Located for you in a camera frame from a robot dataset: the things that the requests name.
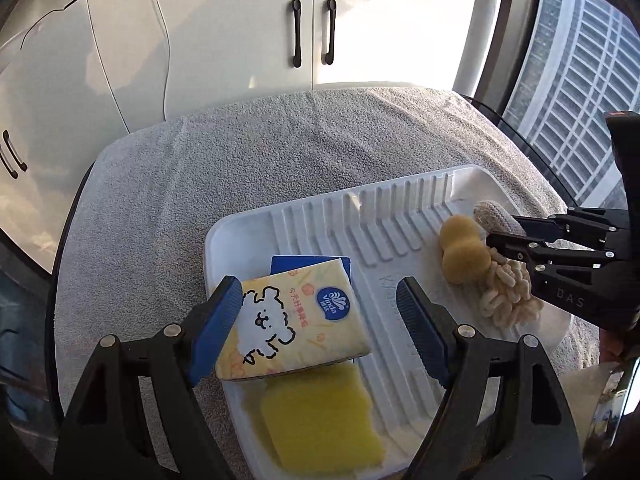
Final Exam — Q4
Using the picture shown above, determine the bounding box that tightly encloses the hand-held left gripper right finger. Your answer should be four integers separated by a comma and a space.
395, 276, 586, 480

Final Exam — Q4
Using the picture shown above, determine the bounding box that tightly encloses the egg-shaped yellow sponge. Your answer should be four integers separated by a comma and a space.
439, 214, 492, 283

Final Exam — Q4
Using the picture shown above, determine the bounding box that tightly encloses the white cable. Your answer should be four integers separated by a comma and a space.
145, 0, 174, 122

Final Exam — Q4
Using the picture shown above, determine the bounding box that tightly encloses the beige knitted pad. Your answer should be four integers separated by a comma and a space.
472, 200, 526, 238

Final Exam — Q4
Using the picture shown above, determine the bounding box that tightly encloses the white ribbed plastic tray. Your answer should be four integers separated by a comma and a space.
202, 164, 573, 478

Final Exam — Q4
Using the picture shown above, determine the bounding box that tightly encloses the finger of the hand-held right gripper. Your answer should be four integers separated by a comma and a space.
511, 207, 640, 241
486, 232, 640, 332

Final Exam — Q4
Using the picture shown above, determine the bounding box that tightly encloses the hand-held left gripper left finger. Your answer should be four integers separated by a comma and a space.
52, 275, 244, 480

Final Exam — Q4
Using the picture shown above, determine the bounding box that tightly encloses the yellow rectangular sponge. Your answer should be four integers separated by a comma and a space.
245, 362, 387, 476

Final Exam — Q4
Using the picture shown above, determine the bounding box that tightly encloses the black cabinet handle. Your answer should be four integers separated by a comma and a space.
2, 130, 28, 172
322, 0, 337, 65
291, 0, 304, 68
0, 141, 19, 179

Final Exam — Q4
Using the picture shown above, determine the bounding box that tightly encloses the glass table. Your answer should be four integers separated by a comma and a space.
44, 92, 583, 421

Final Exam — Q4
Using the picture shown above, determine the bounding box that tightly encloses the white lidded mug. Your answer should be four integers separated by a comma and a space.
570, 360, 636, 461

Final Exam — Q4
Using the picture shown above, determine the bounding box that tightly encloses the blue tissue pack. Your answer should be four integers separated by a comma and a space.
270, 255, 352, 286

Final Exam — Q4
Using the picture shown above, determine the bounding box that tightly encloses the high-rise building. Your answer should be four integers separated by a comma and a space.
502, 0, 640, 211

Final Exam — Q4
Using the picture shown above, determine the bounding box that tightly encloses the white cabinet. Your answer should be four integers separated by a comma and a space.
0, 0, 506, 271

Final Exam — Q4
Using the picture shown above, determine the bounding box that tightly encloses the dark window frame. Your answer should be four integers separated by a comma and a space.
472, 0, 545, 113

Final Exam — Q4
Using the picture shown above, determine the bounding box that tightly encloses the yellow tissue pack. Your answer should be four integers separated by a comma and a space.
215, 258, 373, 383

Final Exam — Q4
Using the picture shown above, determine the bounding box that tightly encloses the beige chenille duster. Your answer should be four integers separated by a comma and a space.
477, 252, 543, 329

